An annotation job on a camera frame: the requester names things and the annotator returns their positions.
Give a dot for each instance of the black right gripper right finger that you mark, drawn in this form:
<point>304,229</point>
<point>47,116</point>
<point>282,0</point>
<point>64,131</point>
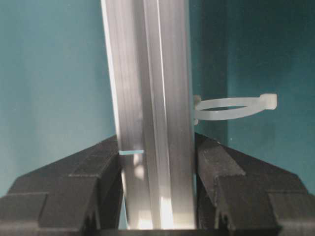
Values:
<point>243,196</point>

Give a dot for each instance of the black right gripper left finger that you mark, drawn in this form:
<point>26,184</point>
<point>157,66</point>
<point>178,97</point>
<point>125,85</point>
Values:
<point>78,195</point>

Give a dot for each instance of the large aluminium extrusion rail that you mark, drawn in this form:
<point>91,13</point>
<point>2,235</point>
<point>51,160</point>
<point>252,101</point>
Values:
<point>148,53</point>

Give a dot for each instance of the translucent white zip tie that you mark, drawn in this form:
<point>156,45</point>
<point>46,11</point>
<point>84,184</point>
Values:
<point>232,108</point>

